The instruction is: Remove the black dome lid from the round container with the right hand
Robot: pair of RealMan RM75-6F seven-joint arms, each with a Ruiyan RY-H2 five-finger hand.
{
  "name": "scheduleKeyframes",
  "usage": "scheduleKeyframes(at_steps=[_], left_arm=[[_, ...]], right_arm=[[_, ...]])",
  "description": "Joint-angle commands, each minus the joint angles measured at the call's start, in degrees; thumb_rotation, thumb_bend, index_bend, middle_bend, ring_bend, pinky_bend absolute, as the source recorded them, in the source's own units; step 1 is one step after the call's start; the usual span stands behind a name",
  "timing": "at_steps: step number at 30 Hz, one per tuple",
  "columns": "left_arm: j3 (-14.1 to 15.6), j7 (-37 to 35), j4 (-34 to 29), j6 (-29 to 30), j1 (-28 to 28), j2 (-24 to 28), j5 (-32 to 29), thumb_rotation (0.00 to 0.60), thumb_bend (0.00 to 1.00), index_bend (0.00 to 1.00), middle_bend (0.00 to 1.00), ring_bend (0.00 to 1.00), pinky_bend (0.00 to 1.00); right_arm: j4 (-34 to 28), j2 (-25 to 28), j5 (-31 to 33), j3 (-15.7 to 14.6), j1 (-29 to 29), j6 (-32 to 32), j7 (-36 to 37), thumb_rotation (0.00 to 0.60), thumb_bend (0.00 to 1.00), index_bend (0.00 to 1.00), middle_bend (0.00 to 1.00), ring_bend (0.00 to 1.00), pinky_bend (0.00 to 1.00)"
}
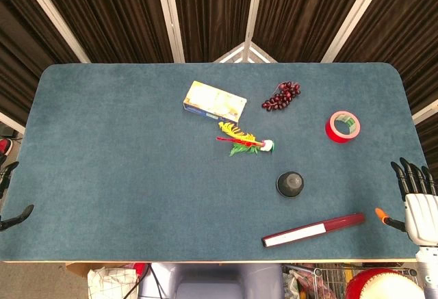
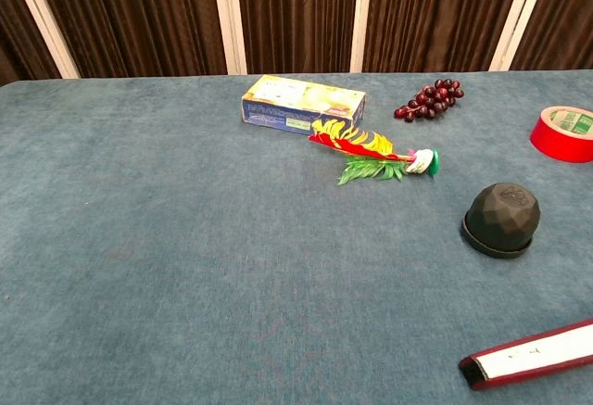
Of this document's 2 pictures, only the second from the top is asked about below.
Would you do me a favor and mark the black dome-shaped object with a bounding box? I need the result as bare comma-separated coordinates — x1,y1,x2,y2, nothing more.
464,182,542,252

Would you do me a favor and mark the colourful feather shuttlecock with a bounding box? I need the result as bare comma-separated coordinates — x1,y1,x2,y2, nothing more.
308,117,441,187

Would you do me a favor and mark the blue yellow cardboard box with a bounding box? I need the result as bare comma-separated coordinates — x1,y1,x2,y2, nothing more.
240,74,368,136

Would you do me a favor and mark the blue felt table cover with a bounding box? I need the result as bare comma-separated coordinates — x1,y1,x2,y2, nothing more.
0,70,593,405

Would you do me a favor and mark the dark red grape bunch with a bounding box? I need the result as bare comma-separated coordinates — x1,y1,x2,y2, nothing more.
393,78,465,123

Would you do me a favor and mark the dark brown curtain panel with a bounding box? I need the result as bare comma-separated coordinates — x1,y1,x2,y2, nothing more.
0,0,63,86
234,0,360,75
362,0,529,74
28,0,228,80
509,0,593,71

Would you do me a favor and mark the red tape roll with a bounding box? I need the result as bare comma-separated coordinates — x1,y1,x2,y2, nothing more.
529,105,593,164

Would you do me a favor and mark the long red white box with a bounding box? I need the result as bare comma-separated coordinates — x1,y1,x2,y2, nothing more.
458,319,593,391

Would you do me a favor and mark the white frame post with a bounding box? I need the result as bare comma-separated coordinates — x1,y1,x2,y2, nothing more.
5,0,81,80
350,0,374,74
210,0,248,76
489,0,555,72

